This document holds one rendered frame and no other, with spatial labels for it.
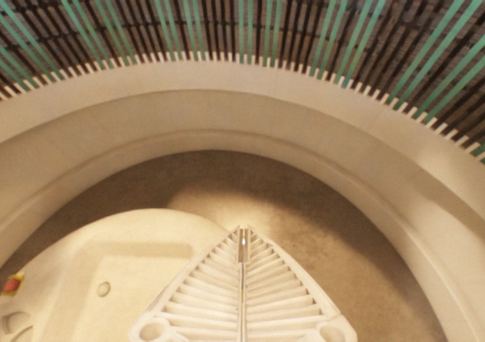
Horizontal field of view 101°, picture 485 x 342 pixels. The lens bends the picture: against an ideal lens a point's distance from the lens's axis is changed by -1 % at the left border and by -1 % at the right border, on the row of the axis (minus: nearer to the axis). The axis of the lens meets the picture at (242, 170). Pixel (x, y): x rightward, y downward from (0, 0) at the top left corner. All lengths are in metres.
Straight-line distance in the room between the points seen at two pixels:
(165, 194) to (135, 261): 0.48
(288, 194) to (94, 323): 0.76
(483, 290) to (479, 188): 0.37
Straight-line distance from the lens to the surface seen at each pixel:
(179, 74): 0.74
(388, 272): 1.02
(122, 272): 0.60
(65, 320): 0.61
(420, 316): 1.05
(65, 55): 0.77
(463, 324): 1.01
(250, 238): 0.16
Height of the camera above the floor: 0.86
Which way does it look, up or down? 58 degrees down
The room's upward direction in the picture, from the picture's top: 1 degrees counter-clockwise
